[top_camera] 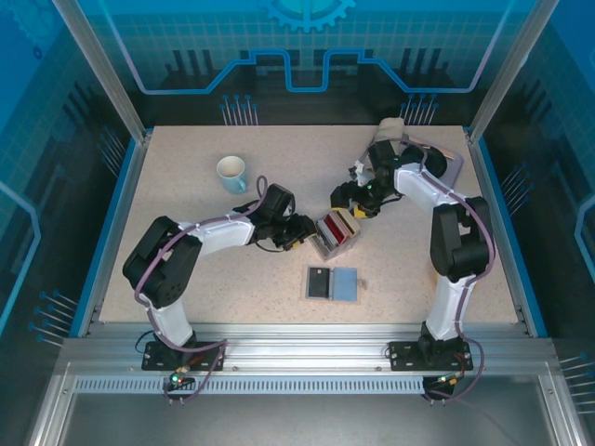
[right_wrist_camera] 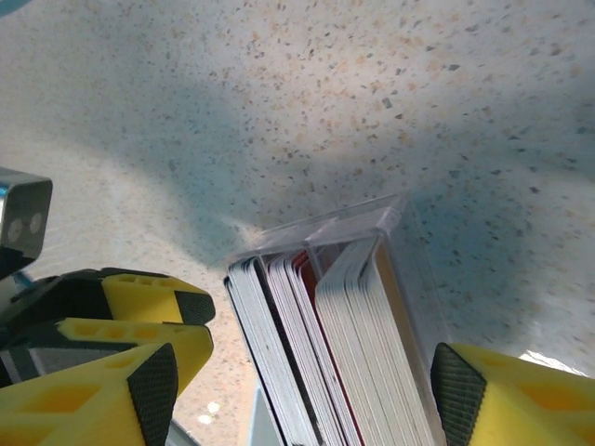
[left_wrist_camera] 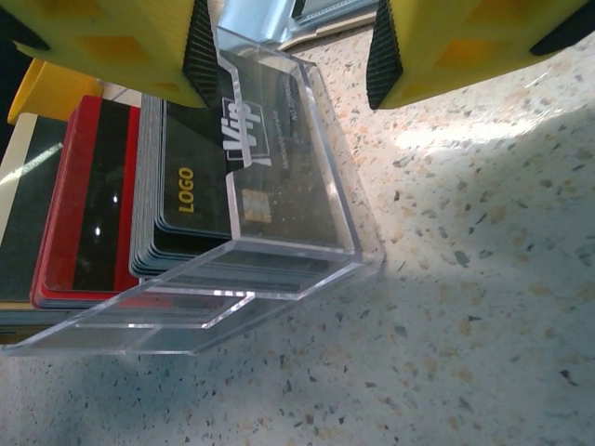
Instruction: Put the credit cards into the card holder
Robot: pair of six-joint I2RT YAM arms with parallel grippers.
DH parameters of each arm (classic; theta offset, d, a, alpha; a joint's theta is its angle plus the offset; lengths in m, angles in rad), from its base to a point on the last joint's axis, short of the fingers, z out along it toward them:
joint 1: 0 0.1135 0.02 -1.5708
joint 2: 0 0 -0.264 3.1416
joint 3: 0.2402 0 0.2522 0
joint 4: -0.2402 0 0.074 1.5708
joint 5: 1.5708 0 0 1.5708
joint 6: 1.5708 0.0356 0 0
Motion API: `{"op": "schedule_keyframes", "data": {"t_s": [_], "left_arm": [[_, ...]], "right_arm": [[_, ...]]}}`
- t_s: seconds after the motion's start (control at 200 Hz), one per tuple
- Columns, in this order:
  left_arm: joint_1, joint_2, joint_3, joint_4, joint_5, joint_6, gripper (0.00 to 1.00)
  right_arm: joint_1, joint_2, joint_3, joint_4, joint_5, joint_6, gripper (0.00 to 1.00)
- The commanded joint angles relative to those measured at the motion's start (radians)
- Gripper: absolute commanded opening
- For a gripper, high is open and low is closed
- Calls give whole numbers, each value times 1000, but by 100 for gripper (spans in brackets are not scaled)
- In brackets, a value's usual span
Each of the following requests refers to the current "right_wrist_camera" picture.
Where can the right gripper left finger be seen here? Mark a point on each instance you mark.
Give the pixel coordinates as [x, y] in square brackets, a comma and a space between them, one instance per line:
[70, 409]

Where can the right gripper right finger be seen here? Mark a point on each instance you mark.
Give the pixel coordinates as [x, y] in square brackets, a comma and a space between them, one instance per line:
[534, 409]

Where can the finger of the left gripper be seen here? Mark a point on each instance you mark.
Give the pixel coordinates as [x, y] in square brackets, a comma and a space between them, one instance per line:
[139, 302]
[139, 332]

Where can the small striped box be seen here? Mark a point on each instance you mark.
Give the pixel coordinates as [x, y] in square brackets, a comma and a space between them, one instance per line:
[362, 218]

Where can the white credit card stack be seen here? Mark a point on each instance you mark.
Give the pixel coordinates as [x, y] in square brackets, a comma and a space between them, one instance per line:
[251, 325]
[304, 348]
[362, 348]

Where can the black credit card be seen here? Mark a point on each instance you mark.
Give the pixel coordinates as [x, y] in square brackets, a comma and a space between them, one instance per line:
[288, 348]

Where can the gold credit card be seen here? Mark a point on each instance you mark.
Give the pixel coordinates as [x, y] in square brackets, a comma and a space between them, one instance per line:
[400, 325]

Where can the light blue mug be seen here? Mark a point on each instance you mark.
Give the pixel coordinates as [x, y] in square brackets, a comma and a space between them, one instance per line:
[7, 4]

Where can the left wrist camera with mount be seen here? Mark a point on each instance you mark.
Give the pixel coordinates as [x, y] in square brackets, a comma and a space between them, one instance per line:
[28, 218]

